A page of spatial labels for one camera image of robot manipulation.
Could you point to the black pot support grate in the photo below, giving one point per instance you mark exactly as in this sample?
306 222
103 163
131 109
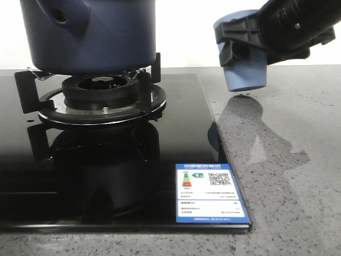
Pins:
151 99

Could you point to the black glass gas stove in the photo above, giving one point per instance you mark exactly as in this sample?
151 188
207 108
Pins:
122 178

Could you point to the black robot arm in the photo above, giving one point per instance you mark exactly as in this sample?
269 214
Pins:
314 15

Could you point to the blue energy label sticker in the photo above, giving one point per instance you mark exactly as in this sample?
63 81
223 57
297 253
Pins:
208 193

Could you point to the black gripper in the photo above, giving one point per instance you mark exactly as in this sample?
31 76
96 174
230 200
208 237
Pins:
294 42

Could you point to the light blue ribbed plastic cup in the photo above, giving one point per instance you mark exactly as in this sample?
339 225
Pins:
246 74

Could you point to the black round gas burner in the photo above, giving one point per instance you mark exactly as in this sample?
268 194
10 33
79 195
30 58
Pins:
94 93

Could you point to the dark blue cooking pot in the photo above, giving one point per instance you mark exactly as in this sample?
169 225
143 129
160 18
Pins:
90 37

